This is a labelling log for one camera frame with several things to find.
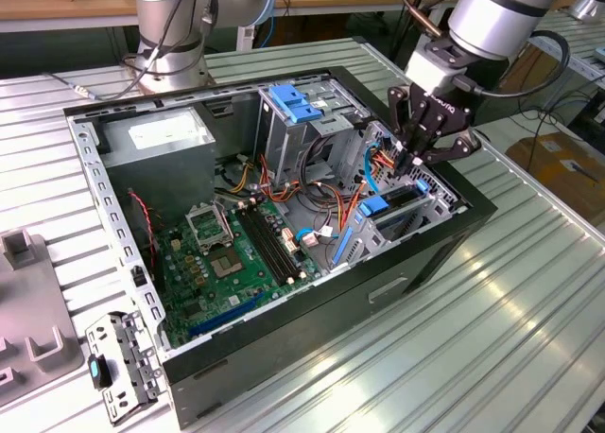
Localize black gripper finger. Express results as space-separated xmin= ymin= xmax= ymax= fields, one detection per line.
xmin=409 ymin=111 xmax=482 ymax=172
xmin=386 ymin=86 xmax=429 ymax=175

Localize blue data wire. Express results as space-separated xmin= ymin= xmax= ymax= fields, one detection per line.
xmin=365 ymin=138 xmax=385 ymax=196

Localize hard disk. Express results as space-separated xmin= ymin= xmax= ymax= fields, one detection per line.
xmin=329 ymin=180 xmax=432 ymax=268

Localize silver metal disk bay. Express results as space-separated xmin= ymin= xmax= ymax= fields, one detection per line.
xmin=325 ymin=119 xmax=470 ymax=271

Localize black tripod stand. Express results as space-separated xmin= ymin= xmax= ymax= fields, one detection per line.
xmin=389 ymin=0 xmax=434 ymax=73

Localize yellow cardboard box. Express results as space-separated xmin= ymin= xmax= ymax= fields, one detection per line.
xmin=504 ymin=130 xmax=605 ymax=219

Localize blue plastic drive latch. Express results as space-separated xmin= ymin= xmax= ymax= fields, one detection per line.
xmin=267 ymin=84 xmax=324 ymax=125

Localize silver optical drive cage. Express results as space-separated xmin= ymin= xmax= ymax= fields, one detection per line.
xmin=254 ymin=80 xmax=370 ymax=188

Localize metal slat shelf table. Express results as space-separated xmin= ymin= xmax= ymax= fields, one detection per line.
xmin=519 ymin=9 xmax=605 ymax=117

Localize black RAM slot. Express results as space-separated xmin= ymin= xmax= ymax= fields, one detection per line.
xmin=234 ymin=201 xmax=293 ymax=286
xmin=249 ymin=199 xmax=304 ymax=278

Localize CPU socket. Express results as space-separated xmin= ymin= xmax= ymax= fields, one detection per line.
xmin=209 ymin=247 xmax=248 ymax=279

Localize green motherboard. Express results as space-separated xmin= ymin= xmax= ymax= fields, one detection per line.
xmin=150 ymin=199 xmax=327 ymax=349

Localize grey power supply unit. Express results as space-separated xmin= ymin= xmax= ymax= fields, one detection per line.
xmin=96 ymin=107 xmax=217 ymax=221

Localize black open PC case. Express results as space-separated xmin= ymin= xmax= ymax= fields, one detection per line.
xmin=61 ymin=64 xmax=500 ymax=430

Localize blue expansion slot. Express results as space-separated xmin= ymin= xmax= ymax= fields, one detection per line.
xmin=188 ymin=294 xmax=265 ymax=338

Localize black case fan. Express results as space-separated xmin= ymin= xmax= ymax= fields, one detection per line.
xmin=126 ymin=191 xmax=166 ymax=292

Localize grey parts rack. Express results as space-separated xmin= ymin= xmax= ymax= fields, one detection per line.
xmin=0 ymin=232 xmax=85 ymax=399

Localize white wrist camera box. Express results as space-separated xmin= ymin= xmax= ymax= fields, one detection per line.
xmin=405 ymin=49 xmax=472 ymax=94

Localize black camera cable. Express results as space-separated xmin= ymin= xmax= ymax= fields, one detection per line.
xmin=451 ymin=28 xmax=571 ymax=98

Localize brown sleeved arm cable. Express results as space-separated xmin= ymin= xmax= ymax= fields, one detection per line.
xmin=390 ymin=0 xmax=445 ymax=38

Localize black cable bundle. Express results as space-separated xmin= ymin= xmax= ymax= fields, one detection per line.
xmin=302 ymin=134 xmax=346 ymax=205

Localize orange red wire bundle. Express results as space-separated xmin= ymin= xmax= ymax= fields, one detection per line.
xmin=257 ymin=154 xmax=374 ymax=229

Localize yellow power wire bundle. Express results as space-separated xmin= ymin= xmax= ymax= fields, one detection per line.
xmin=215 ymin=152 xmax=266 ymax=196

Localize black cable inline plug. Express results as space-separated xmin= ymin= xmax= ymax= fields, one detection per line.
xmin=121 ymin=0 xmax=218 ymax=82

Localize metal socket cover frame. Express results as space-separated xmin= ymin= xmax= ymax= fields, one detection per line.
xmin=184 ymin=204 xmax=233 ymax=255

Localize red black twisted wire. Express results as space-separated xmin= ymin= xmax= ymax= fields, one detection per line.
xmin=126 ymin=190 xmax=165 ymax=264

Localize black cable silver connector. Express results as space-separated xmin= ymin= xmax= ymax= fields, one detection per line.
xmin=43 ymin=0 xmax=204 ymax=101

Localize wooden desk white frame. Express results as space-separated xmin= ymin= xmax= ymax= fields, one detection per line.
xmin=0 ymin=0 xmax=474 ymax=70

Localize silver expansion bracket cover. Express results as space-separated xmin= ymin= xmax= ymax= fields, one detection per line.
xmin=83 ymin=309 xmax=167 ymax=427

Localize blue black bracket latch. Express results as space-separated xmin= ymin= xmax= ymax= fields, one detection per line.
xmin=87 ymin=355 xmax=114 ymax=390

